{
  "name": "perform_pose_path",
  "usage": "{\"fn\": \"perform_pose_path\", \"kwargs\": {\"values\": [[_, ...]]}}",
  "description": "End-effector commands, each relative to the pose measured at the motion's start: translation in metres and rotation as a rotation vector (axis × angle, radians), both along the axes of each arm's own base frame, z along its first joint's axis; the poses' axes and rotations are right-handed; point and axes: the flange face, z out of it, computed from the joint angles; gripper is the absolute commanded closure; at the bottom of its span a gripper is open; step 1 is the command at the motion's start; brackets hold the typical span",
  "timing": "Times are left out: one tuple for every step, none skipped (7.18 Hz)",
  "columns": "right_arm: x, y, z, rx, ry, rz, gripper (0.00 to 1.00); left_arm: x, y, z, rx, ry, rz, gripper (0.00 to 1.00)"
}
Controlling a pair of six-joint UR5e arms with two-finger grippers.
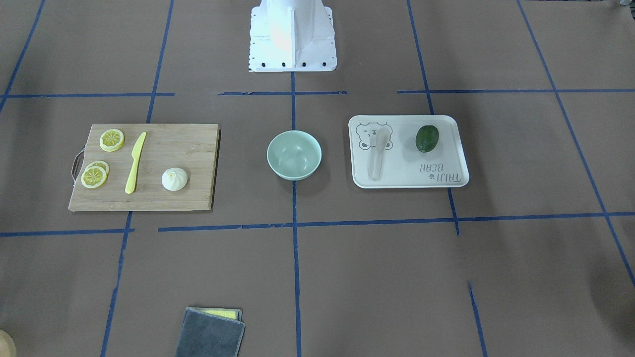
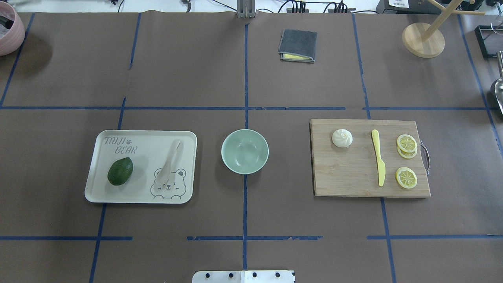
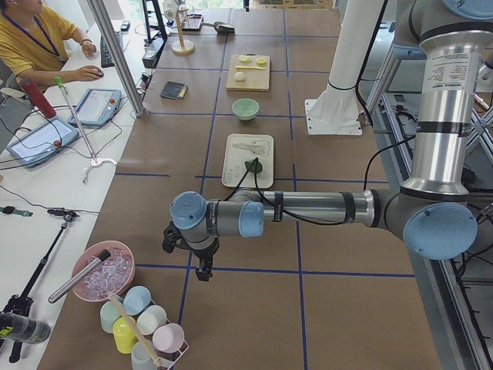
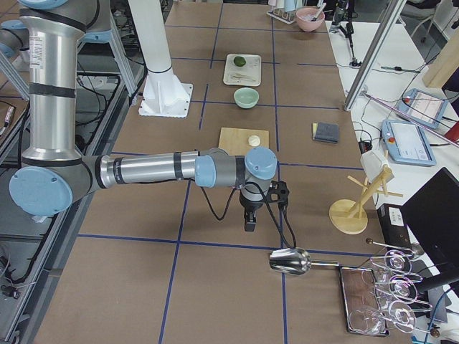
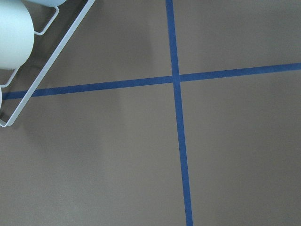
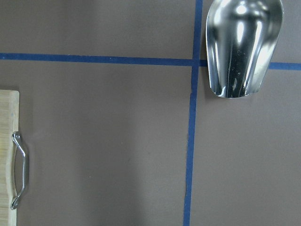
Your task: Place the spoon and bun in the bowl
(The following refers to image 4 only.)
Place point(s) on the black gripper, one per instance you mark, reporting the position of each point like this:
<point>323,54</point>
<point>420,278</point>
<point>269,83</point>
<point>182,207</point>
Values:
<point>250,208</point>

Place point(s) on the white ceramic spoon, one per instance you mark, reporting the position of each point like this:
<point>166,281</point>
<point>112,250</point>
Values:
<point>239,76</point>

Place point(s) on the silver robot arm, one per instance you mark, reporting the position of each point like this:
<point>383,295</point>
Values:
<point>54,174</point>

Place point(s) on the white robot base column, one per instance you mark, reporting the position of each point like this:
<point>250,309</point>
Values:
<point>164,95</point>

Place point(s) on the green ceramic bowl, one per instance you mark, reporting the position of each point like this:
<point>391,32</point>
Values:
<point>246,97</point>

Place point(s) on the pink bowl with ice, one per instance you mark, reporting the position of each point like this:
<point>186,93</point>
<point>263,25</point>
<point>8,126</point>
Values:
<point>304,19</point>

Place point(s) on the steel tube in bowl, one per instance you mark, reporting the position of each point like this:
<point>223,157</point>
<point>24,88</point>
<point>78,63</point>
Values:
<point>319,11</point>

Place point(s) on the steel ice scoop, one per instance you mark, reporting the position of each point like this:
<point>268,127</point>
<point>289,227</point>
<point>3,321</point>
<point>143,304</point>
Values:
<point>297,261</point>

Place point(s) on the wooden cutting board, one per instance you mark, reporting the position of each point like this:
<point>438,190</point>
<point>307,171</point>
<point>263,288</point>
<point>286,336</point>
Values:
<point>236,140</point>

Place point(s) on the wooden mug tree stand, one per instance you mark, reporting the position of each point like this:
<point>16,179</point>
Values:
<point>349,216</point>

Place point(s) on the grey folded cloth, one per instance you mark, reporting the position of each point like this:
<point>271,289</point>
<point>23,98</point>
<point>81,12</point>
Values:
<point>325,132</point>

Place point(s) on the white mug on stand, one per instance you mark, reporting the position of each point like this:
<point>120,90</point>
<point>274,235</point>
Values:
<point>372,162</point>

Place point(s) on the cream bear tray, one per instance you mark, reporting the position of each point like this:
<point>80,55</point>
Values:
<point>252,68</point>

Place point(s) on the black glass rack tray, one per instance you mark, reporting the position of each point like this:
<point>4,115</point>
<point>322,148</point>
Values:
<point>357,290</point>

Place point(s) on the clear wine glass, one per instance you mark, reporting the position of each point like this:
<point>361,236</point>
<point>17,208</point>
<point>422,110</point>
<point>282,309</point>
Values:
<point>402,316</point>
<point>402,289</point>
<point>398,261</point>

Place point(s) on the green avocado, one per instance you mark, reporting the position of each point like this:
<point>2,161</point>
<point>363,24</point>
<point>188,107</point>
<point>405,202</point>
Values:
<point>239,61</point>

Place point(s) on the near blue teach pendant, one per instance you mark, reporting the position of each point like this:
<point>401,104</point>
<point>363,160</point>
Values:
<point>407,143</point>

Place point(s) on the blue teach pendant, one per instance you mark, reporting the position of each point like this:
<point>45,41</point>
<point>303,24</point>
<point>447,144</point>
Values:
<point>407,143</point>
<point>422,107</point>

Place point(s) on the black monitor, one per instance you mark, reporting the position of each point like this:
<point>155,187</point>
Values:
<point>432,216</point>

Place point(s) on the far blue teach pendant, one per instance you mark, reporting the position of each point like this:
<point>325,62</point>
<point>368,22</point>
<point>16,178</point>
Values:
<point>422,107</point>

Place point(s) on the black tripod stick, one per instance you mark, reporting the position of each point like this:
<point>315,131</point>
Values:
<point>342,21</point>

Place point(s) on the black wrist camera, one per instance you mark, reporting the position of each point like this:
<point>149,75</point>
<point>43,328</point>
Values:
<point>278,193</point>

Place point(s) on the aluminium frame post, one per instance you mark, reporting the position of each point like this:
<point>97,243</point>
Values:
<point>389,19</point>

